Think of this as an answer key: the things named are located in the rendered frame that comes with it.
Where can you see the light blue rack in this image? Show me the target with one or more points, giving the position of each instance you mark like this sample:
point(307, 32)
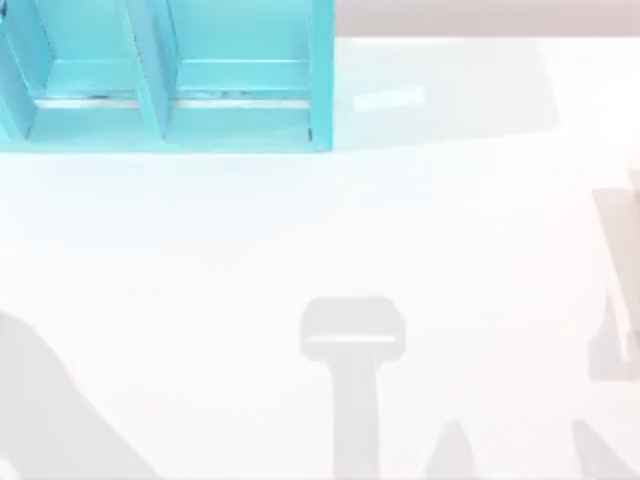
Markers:
point(240, 40)

